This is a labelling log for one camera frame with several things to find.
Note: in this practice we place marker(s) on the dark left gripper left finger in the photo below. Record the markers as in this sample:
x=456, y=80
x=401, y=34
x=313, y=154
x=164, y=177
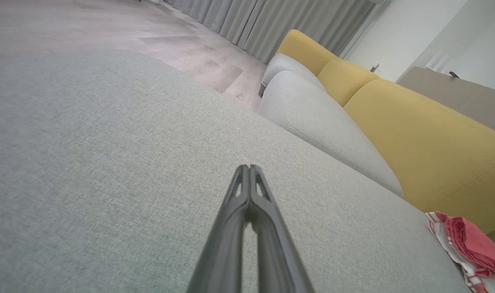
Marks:
x=227, y=252

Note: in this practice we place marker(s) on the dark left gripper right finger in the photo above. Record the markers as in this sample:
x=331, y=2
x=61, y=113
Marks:
x=276, y=252

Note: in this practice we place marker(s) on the red shorts with white trim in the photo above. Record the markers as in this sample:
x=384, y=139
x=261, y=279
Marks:
x=471, y=244

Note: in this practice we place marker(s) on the yellow sofa back cushion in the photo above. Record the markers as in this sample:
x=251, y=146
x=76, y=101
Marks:
x=304, y=49
x=426, y=146
x=345, y=81

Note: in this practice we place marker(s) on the grey pleated curtain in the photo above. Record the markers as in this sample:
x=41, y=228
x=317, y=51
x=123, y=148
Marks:
x=272, y=20

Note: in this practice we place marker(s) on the taupe cabinet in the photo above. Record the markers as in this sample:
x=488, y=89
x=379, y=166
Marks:
x=467, y=97

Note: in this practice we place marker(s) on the small black object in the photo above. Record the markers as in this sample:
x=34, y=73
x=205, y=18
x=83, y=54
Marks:
x=454, y=75

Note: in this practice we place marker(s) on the small grey wall fixture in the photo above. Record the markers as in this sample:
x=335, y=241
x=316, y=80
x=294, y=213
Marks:
x=375, y=67

